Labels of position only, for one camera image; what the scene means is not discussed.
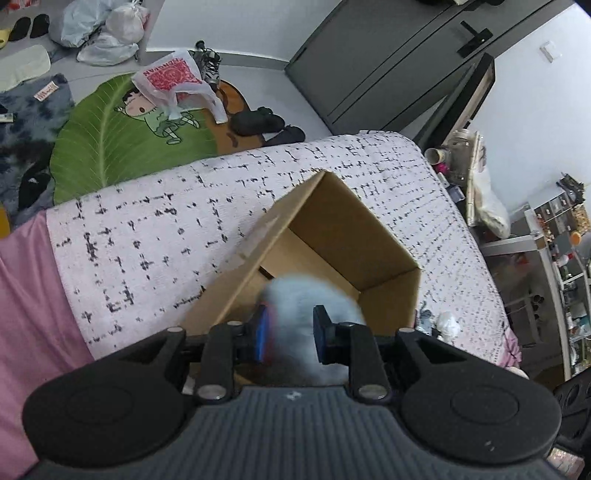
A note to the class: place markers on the white desk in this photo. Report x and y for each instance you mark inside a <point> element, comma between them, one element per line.
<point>545,288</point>

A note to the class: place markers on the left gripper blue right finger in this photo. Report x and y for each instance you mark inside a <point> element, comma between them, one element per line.
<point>354,346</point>

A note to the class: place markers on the small drawer organizer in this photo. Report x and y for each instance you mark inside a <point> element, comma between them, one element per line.
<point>555,216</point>

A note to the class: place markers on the black framed board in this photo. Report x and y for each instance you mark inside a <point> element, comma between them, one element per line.
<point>459,108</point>

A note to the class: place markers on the cream tote bag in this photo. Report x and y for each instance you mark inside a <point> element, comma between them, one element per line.
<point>482,207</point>

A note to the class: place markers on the black slippers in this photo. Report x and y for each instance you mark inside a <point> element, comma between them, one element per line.
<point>263,121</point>

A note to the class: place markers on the green leaf cartoon rug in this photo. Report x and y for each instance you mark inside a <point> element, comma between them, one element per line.
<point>102,145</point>

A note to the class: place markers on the white red plastic bag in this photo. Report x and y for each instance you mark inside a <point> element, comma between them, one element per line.
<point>174,84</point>

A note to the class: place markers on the brown cardboard box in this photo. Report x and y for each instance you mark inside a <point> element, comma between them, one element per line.
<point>319,229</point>

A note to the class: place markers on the grey denim plush toy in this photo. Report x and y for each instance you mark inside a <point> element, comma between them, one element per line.
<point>425,320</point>

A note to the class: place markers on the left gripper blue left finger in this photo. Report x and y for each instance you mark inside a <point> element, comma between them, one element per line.
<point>226,346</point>

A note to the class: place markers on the blue tie-dye rug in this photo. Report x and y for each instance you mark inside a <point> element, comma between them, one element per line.
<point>40,108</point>

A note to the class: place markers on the white garbage bags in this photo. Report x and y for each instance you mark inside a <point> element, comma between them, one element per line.
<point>104,33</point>

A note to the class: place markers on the fluffy blue pink plush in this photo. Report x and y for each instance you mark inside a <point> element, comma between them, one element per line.
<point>290,355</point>

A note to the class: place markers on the white crumpled soft pouch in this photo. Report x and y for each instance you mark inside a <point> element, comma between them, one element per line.
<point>448,327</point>

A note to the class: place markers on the pink bed sheet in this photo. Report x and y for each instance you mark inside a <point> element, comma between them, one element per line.
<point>40,339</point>

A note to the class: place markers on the paper cup tube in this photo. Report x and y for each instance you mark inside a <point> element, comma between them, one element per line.
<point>439,156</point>

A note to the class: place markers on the grey sneakers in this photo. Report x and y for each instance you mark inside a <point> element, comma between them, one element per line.
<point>208,62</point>

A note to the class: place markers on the dark grey door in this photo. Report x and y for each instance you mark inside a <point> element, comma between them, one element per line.
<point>378,65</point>

